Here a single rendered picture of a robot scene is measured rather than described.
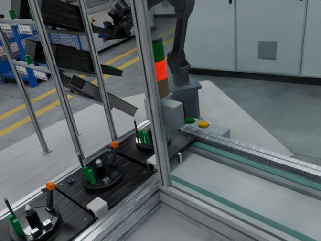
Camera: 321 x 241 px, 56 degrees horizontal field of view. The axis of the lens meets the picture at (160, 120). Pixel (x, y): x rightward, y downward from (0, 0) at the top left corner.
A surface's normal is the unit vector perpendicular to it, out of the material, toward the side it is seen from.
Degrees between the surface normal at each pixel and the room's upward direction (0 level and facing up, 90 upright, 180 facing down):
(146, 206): 90
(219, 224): 90
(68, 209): 0
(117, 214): 0
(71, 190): 0
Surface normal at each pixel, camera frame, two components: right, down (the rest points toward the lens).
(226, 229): -0.66, 0.44
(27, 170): -0.13, -0.87
